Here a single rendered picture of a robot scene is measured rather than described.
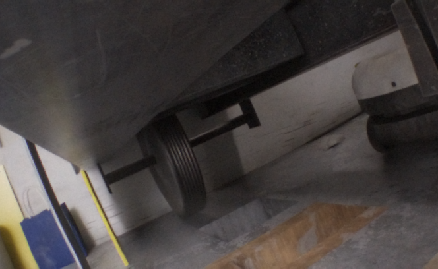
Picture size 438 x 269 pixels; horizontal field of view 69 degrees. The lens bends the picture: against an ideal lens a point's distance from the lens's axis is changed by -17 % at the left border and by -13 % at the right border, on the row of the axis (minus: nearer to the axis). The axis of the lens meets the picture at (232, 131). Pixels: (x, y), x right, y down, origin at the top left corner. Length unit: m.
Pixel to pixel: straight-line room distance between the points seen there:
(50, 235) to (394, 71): 1.70
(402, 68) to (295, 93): 1.48
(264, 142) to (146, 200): 0.83
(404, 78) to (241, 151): 1.38
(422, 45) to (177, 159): 1.13
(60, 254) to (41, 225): 0.18
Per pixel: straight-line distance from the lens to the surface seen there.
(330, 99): 2.69
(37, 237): 1.98
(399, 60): 1.15
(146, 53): 0.16
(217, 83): 1.05
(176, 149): 1.41
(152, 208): 2.13
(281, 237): 1.08
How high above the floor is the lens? 0.37
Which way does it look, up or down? 3 degrees down
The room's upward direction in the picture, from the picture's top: 23 degrees counter-clockwise
